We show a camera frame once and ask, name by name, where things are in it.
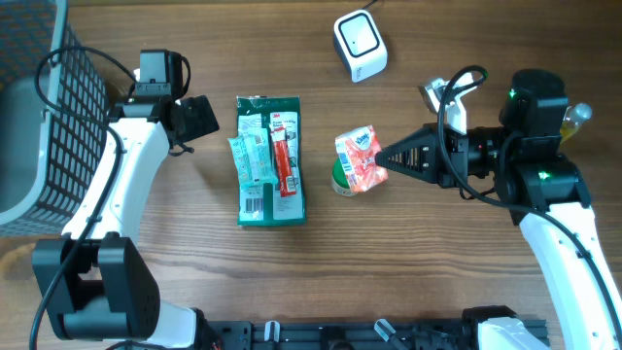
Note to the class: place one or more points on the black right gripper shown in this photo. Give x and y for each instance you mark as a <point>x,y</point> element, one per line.
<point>429,165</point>

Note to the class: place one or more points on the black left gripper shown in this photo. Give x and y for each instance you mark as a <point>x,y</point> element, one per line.
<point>201,117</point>

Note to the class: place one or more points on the light green wipes pack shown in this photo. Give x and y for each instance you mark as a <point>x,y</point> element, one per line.
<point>252,158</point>

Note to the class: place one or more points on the green white round can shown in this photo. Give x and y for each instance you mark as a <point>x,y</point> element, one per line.
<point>338,180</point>

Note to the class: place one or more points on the green gloves package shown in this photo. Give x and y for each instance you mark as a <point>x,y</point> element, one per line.
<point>263,206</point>

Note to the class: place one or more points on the red white stick sachet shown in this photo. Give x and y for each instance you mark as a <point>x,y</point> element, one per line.
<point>282,158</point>

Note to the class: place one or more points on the yellow liquid glass bottle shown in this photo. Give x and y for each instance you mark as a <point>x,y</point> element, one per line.
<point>574,118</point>

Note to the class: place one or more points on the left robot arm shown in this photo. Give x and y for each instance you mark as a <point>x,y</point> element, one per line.
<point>95,285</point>

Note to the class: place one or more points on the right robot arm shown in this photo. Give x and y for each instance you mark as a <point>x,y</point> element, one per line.
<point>518,166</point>

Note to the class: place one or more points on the white barcode scanner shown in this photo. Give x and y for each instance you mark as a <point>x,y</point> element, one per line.
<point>359,45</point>

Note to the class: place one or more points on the grey plastic mesh basket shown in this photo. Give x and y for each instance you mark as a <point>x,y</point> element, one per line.
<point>52,101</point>

